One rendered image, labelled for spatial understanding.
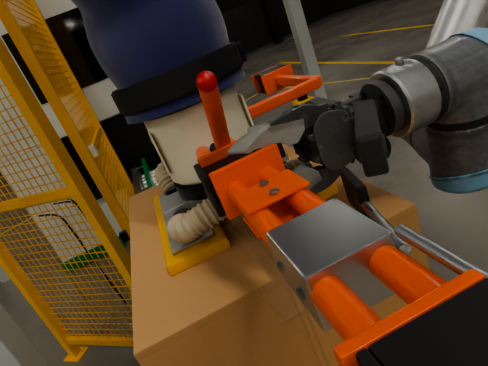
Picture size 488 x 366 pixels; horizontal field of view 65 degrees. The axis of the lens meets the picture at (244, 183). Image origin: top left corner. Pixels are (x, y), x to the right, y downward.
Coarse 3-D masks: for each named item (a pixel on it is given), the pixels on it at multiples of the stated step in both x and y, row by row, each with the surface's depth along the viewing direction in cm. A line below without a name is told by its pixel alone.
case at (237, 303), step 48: (144, 192) 98; (384, 192) 55; (144, 240) 71; (240, 240) 58; (144, 288) 56; (192, 288) 51; (240, 288) 48; (288, 288) 48; (144, 336) 46; (192, 336) 46; (240, 336) 48; (288, 336) 50; (336, 336) 52
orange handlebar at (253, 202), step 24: (288, 96) 74; (264, 168) 42; (240, 192) 37; (264, 192) 35; (288, 192) 33; (312, 192) 33; (264, 216) 32; (288, 216) 35; (264, 240) 30; (384, 264) 22; (408, 264) 21; (336, 288) 21; (408, 288) 20; (432, 288) 19; (336, 312) 20; (360, 312) 19
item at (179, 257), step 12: (168, 192) 76; (156, 204) 81; (216, 228) 60; (168, 240) 63; (204, 240) 58; (216, 240) 57; (228, 240) 57; (168, 252) 59; (180, 252) 58; (192, 252) 56; (204, 252) 56; (216, 252) 57; (168, 264) 56; (180, 264) 56; (192, 264) 56
